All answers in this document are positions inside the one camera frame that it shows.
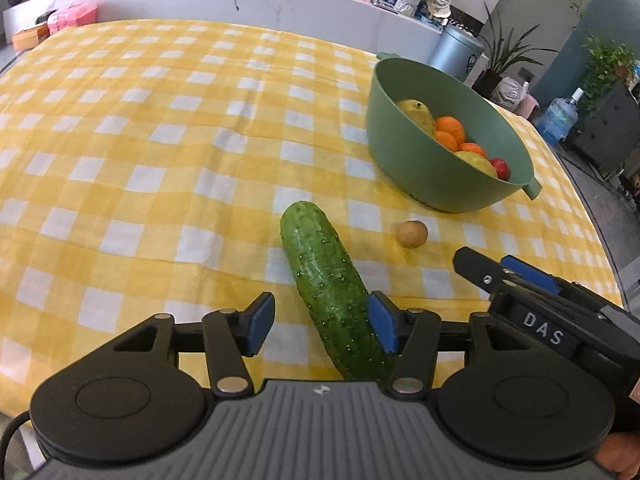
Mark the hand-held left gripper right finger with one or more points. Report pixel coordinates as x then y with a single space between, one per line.
382 322

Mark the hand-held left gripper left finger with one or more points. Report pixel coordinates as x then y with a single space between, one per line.
260 322

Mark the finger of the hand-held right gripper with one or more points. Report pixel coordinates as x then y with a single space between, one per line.
480 267
530 272

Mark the green cucumber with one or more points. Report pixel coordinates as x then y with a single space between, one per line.
330 285

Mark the brown longan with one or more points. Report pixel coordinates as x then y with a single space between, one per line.
411 234

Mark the red cherry tomato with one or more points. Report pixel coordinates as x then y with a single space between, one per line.
500 167

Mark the green colander bowl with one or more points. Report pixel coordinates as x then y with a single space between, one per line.
425 170

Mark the orange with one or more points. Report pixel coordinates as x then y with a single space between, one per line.
451 127
445 140
472 149

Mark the person's right hand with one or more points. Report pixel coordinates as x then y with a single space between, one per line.
622 455

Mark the yellow-green pear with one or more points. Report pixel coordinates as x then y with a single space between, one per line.
477 162
417 112

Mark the blue water jug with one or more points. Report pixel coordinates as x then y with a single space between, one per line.
559 120

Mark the dark cabinet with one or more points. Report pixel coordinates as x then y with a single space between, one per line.
607 130

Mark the pink stool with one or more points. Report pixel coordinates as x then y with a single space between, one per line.
529 107

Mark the white plastic bag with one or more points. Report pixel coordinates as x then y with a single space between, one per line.
511 94

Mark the yellow checkered tablecloth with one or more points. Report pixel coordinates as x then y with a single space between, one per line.
150 160

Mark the tall potted plant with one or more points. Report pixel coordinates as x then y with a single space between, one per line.
500 55

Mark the grey-blue trash can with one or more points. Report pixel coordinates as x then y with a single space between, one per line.
455 55

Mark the trailing green plant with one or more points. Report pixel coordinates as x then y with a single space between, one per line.
610 67

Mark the white marble tv counter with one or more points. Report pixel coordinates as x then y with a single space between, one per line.
250 5

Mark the pink plastic container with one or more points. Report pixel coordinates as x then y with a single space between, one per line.
72 17

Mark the wooden box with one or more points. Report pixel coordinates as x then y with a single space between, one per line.
31 37

